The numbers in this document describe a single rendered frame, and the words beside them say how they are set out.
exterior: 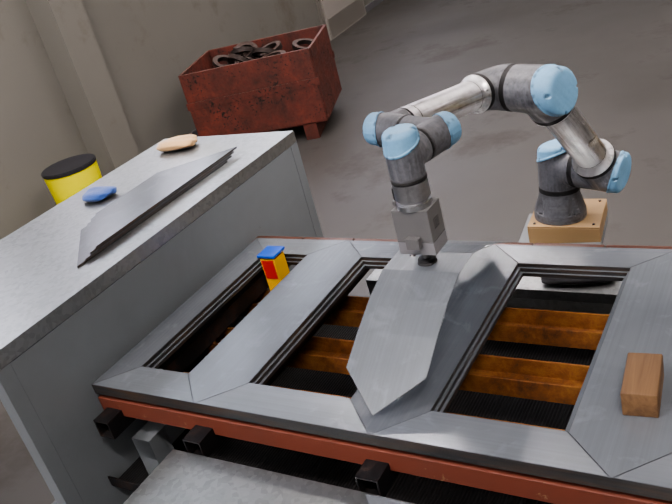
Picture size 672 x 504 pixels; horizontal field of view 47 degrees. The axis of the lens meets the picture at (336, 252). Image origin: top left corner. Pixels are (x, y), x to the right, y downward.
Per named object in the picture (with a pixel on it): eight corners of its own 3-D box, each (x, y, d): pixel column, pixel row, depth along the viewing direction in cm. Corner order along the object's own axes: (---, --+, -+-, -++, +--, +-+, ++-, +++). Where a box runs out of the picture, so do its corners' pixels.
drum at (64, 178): (97, 229, 536) (65, 155, 512) (136, 227, 521) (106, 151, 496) (63, 254, 508) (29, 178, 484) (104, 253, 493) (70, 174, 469)
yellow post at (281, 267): (292, 316, 227) (274, 260, 218) (278, 315, 229) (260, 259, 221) (300, 307, 230) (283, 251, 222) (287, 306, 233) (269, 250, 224)
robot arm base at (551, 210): (540, 204, 240) (538, 174, 236) (590, 205, 233) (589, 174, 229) (529, 224, 228) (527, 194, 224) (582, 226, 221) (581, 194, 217)
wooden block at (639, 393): (659, 418, 132) (657, 395, 130) (622, 415, 135) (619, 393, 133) (664, 375, 142) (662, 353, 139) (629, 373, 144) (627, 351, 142)
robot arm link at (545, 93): (592, 157, 225) (510, 52, 186) (641, 164, 214) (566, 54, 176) (577, 194, 223) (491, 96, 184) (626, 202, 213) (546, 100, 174)
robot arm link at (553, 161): (552, 174, 234) (549, 131, 228) (592, 180, 225) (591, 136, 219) (530, 188, 227) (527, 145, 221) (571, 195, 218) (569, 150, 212)
